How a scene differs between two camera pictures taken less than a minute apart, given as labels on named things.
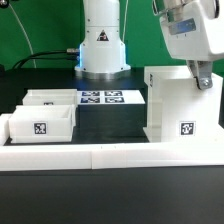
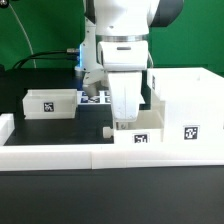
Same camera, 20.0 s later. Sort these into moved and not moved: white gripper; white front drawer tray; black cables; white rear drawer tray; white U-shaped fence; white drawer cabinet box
Moved: white front drawer tray; white gripper
Not moved: white U-shaped fence; white rear drawer tray; black cables; white drawer cabinet box
